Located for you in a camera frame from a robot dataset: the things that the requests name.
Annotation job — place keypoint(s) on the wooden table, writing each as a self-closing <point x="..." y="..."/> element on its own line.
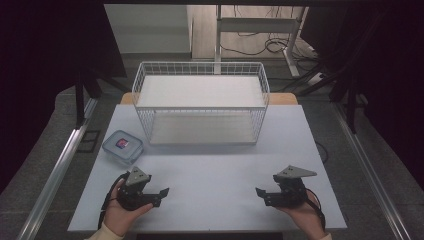
<point x="283" y="98"/>

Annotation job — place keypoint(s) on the black metal stand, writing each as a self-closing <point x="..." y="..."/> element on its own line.
<point x="81" y="96"/>
<point x="346" y="96"/>

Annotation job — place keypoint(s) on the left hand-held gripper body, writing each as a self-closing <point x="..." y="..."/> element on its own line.
<point x="134" y="178"/>

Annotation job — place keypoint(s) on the person's right hand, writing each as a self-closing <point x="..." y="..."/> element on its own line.
<point x="305" y="218"/>

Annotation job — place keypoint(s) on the clear plastic lidded container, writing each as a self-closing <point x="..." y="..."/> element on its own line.
<point x="122" y="147"/>

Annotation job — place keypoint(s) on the aluminium rail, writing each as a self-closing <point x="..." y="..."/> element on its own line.
<point x="370" y="170"/>
<point x="55" y="173"/>

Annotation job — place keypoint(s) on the white power strip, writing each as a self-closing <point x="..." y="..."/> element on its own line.
<point x="315" y="77"/>

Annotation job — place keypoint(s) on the person's left hand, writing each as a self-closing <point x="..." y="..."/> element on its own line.
<point x="120" y="216"/>

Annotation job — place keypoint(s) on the white metal desk frame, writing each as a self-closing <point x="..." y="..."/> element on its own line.
<point x="256" y="25"/>

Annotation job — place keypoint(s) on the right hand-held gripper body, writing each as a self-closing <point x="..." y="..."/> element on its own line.
<point x="290" y="186"/>

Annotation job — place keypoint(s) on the white board table cover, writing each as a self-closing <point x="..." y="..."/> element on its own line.
<point x="213" y="186"/>

